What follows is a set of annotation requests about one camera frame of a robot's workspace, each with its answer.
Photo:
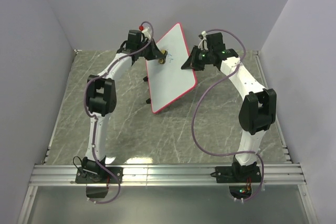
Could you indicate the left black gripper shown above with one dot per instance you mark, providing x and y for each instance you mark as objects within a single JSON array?
[{"x": 156, "y": 53}]

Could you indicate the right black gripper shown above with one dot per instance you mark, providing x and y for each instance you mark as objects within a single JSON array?
[{"x": 190, "y": 63}]

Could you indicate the yellow whiteboard eraser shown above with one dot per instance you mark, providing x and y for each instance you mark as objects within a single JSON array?
[{"x": 162, "y": 59}]

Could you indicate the white board with pink frame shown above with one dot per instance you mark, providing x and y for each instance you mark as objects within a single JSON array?
[{"x": 167, "y": 81}]

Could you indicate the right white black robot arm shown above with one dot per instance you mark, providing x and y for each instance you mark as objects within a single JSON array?
[{"x": 258, "y": 110}]

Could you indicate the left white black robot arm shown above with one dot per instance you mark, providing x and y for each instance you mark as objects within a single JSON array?
[{"x": 100, "y": 98}]

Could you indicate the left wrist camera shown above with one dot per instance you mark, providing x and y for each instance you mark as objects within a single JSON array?
[{"x": 146, "y": 32}]

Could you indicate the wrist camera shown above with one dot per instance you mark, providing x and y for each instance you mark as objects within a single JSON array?
[
  {"x": 203, "y": 43},
  {"x": 146, "y": 32}
]

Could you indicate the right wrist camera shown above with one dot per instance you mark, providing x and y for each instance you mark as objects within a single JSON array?
[{"x": 203, "y": 43}]

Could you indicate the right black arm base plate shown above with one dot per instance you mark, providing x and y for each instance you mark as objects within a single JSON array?
[{"x": 236, "y": 174}]

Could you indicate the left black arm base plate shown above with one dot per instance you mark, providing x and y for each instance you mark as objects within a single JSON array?
[{"x": 87, "y": 177}]

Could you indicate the aluminium mounting rail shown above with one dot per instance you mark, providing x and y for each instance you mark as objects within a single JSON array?
[{"x": 180, "y": 193}]

